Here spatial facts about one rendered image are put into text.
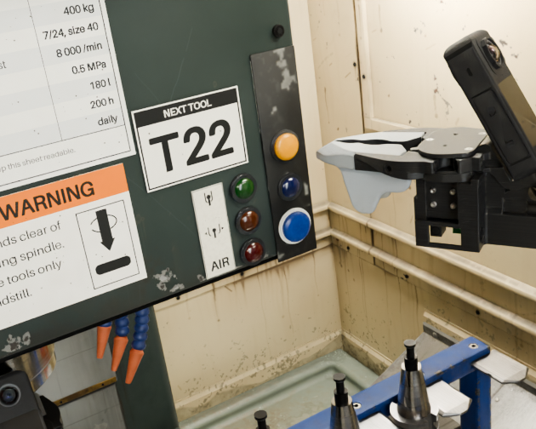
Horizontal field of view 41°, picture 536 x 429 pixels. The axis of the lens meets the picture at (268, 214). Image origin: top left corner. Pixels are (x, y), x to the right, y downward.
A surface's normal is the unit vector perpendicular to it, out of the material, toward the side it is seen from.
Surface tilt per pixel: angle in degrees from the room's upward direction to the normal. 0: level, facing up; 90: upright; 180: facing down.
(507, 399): 24
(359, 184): 90
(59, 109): 90
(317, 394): 0
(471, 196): 90
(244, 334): 90
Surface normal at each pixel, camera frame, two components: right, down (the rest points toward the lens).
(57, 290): 0.51, 0.26
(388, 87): -0.85, 0.30
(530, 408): -0.48, -0.71
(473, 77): -0.52, 0.35
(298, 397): -0.13, -0.92
